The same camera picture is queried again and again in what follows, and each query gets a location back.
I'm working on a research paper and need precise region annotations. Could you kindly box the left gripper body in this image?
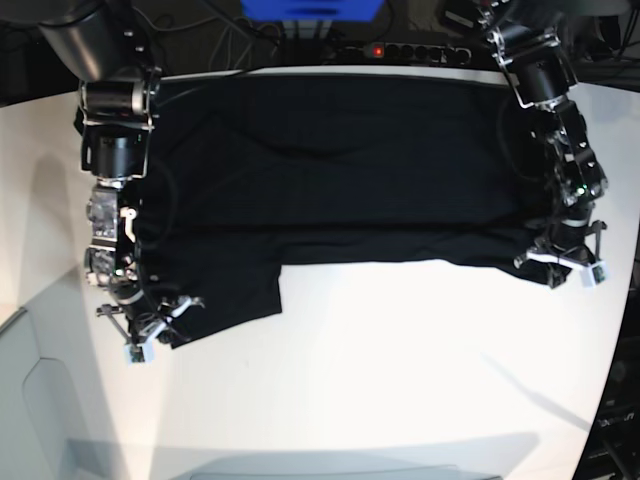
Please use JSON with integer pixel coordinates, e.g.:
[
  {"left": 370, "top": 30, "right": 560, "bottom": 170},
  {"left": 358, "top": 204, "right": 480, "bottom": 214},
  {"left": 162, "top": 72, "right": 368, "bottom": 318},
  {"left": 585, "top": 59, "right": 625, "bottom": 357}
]
[{"left": 513, "top": 209, "right": 607, "bottom": 273}]

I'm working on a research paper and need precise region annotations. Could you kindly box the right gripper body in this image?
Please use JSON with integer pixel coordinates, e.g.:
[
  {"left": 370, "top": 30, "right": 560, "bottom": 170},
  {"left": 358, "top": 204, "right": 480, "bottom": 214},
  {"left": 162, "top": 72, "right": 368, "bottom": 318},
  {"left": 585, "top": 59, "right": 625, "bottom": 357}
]
[{"left": 96, "top": 285, "right": 205, "bottom": 345}]

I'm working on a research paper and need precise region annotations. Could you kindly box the black T-shirt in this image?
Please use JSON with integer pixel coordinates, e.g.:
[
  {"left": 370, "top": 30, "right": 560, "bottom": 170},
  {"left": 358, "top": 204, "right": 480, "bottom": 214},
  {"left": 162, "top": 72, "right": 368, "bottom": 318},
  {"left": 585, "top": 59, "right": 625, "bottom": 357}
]
[{"left": 136, "top": 76, "right": 553, "bottom": 348}]

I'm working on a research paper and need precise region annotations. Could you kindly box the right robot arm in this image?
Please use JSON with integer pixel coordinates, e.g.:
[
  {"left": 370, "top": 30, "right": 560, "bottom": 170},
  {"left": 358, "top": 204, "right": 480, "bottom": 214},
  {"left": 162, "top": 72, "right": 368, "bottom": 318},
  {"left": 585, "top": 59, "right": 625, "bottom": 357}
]
[{"left": 37, "top": 1, "right": 203, "bottom": 363}]

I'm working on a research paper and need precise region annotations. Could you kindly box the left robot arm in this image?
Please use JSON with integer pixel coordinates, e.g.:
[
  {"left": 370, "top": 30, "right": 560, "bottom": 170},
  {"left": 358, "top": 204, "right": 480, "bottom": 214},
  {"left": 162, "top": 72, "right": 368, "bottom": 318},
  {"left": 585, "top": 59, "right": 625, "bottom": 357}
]
[{"left": 438, "top": 1, "right": 608, "bottom": 288}]

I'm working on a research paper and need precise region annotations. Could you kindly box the black power strip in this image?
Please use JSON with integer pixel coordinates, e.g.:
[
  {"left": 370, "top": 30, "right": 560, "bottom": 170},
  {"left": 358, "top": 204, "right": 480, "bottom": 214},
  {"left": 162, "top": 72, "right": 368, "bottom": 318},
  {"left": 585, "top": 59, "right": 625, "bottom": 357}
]
[{"left": 327, "top": 42, "right": 473, "bottom": 67}]

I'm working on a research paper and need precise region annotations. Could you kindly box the blue plastic box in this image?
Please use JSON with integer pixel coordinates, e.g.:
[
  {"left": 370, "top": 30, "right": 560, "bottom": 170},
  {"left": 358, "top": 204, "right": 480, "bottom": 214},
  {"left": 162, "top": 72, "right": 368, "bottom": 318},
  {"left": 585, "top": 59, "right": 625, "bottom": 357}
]
[{"left": 241, "top": 0, "right": 383, "bottom": 22}]

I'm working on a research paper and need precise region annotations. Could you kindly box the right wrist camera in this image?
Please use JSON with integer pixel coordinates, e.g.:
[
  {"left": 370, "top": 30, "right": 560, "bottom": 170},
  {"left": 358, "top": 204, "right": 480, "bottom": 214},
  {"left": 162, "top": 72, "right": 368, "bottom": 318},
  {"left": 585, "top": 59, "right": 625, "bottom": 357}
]
[{"left": 124, "top": 342, "right": 154, "bottom": 365}]

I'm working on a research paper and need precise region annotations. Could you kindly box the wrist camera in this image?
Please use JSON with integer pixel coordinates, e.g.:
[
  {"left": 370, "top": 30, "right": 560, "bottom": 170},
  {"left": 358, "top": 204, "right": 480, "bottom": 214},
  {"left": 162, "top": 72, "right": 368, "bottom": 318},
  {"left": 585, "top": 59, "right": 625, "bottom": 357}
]
[
  {"left": 580, "top": 260, "right": 609, "bottom": 288},
  {"left": 124, "top": 342, "right": 154, "bottom": 365}
]

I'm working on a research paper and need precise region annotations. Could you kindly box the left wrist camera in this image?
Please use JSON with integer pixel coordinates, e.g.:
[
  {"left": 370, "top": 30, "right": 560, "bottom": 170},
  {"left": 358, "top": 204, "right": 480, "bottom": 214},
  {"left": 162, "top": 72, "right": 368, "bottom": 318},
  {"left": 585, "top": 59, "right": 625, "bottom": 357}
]
[{"left": 580, "top": 260, "right": 609, "bottom": 288}]

